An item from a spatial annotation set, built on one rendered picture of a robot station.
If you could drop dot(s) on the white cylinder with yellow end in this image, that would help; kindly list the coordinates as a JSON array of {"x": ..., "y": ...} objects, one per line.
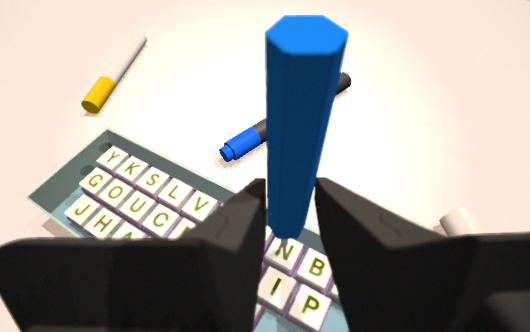
[{"x": 103, "y": 88}]

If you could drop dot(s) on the beige cylinder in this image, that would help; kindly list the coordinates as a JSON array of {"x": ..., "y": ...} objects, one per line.
[{"x": 460, "y": 222}]

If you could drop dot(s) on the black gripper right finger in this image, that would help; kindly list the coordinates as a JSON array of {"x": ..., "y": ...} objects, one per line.
[{"x": 394, "y": 275}]

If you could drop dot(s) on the grey keyboard with keys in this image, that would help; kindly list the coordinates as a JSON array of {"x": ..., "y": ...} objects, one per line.
[{"x": 117, "y": 187}]

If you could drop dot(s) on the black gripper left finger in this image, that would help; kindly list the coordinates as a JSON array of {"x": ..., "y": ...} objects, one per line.
[{"x": 204, "y": 280}]

